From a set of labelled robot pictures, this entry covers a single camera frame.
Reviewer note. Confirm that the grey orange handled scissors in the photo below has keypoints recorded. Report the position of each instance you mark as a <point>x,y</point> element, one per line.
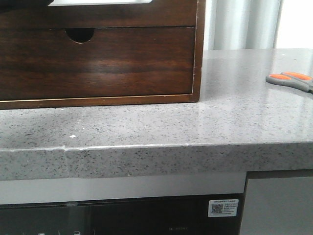
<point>292,79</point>

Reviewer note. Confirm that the wooden drawer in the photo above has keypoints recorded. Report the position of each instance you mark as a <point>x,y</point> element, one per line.
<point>46,63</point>
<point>155,13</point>

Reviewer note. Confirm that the dark wooden drawer cabinet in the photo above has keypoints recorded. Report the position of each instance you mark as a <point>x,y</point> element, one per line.
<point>82,35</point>

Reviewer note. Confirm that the black glass built-in appliance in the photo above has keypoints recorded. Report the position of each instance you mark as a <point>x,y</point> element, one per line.
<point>174,215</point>

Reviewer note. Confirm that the white QR code sticker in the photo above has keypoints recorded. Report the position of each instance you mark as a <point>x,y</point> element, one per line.
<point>223,208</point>

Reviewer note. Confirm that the white curtain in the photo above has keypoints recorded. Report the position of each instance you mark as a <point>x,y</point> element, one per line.
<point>241,24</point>

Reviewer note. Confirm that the grey cabinet door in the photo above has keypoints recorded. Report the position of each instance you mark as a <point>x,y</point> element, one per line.
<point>278,203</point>

